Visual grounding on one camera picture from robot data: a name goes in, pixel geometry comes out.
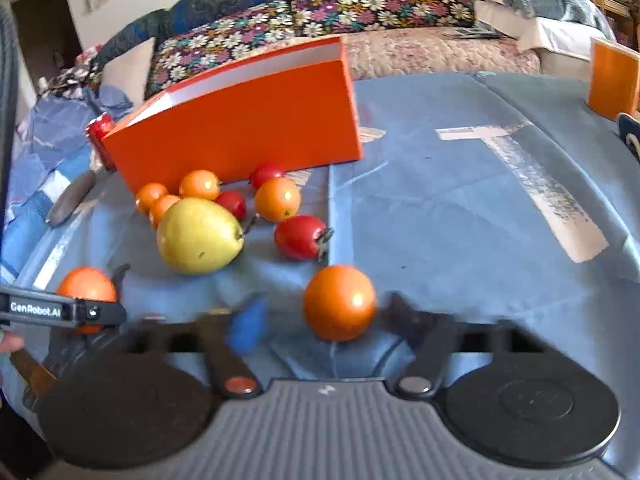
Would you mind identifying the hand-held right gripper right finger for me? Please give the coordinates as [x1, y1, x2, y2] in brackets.
[379, 292, 548, 401]

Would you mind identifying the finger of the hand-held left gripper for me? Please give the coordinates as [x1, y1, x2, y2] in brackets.
[111, 264, 132, 305]
[47, 326, 122, 376]

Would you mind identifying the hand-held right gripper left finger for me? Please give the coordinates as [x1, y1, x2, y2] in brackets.
[120, 294, 270, 401]

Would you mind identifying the large orange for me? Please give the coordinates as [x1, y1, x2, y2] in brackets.
[302, 265, 378, 343]
[56, 266, 118, 336]

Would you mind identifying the orange tomato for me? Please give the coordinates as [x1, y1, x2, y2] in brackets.
[135, 182, 170, 216]
[178, 170, 222, 201]
[149, 194, 182, 231]

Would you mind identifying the yellow pear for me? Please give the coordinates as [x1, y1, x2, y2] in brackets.
[156, 197, 246, 276]

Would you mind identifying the red cherry tomato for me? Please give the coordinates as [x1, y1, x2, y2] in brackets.
[274, 215, 335, 261]
[250, 163, 286, 191]
[215, 190, 247, 221]

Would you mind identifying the small mandarin orange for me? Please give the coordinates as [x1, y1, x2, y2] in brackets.
[254, 176, 302, 223]

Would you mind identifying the orange cardboard box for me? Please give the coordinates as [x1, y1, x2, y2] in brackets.
[100, 35, 363, 196]

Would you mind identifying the blue tablecloth with white print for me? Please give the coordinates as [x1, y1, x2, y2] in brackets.
[0, 71, 640, 461]

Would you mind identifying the red soda can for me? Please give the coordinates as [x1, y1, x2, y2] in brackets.
[85, 114, 118, 171]

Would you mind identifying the blue bedsheet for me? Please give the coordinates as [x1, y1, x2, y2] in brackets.
[0, 85, 136, 281]

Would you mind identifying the beige cushion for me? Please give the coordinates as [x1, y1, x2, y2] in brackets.
[100, 37, 157, 108]

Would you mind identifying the colourful patterned cloth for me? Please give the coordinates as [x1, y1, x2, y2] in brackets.
[42, 45, 108, 98]

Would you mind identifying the dark wooden door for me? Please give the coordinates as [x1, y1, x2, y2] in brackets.
[10, 0, 83, 96]

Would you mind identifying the floral cushion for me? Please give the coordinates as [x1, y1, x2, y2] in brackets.
[290, 0, 476, 38]
[145, 0, 301, 101]

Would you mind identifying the quilted pink sofa cover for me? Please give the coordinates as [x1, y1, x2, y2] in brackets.
[295, 27, 543, 81]

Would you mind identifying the magazine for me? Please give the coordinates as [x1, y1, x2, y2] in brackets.
[442, 26, 507, 41]

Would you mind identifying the dark blue white object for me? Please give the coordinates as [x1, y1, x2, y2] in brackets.
[616, 112, 640, 163]

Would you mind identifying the orange cup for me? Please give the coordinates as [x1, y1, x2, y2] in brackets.
[586, 36, 640, 121]

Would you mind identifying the white pillow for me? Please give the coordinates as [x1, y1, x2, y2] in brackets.
[472, 0, 618, 58]

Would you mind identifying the braided cable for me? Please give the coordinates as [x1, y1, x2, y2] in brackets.
[0, 0, 22, 211]

